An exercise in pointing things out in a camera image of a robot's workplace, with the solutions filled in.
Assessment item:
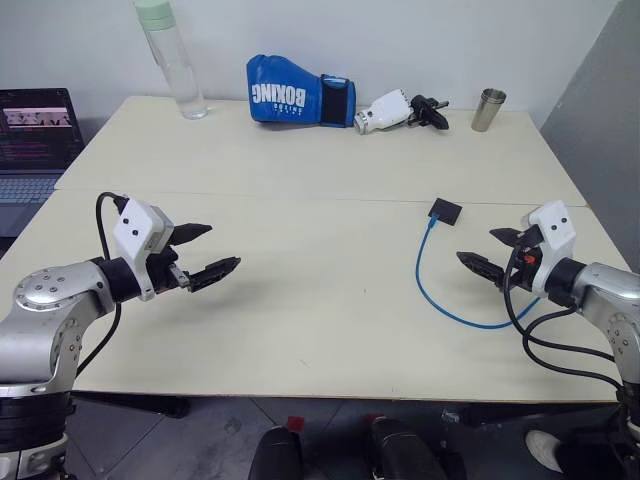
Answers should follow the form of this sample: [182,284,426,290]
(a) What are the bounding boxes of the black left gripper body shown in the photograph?
[144,243,195,296]

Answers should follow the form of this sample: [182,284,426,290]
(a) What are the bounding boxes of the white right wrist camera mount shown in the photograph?
[521,200,577,297]

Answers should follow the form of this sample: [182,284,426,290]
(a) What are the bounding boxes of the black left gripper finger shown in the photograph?
[186,256,243,294]
[171,223,214,248]

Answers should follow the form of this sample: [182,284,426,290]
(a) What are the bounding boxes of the steel cup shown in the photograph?
[470,87,508,134]

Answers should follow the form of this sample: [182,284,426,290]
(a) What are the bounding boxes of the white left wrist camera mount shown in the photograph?
[112,198,176,303]

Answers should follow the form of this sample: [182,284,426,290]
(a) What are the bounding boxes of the white shoe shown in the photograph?
[524,428,567,474]

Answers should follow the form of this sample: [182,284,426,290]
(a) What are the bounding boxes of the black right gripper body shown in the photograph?
[503,224,545,295]

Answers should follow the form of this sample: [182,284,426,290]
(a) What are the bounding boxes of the blue boxing glove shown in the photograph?
[244,53,358,129]

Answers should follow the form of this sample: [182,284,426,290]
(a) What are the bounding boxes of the dark laptop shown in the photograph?
[0,87,86,239]

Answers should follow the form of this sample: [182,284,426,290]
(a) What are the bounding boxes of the black box with blue cable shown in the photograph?
[427,197,464,227]

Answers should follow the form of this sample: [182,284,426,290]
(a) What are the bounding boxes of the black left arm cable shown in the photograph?
[74,191,132,379]

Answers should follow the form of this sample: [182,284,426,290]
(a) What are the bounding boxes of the dark rounded shape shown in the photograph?
[368,415,447,480]
[247,425,304,480]

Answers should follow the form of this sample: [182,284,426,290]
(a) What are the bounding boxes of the white spare gripper black fingers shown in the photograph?
[353,88,451,137]

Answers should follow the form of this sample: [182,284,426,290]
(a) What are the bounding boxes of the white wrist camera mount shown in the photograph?
[521,200,577,297]
[112,198,176,303]

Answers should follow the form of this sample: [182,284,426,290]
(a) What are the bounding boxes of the blue cable with black adapter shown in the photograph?
[415,213,544,330]

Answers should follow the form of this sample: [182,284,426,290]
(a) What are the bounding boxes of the grey partition panel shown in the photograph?
[539,0,640,267]

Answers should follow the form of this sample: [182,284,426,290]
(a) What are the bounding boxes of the clear bottle green lid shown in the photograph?
[133,0,210,121]

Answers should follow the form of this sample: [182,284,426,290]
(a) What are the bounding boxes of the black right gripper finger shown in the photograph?
[489,226,527,248]
[455,250,507,288]

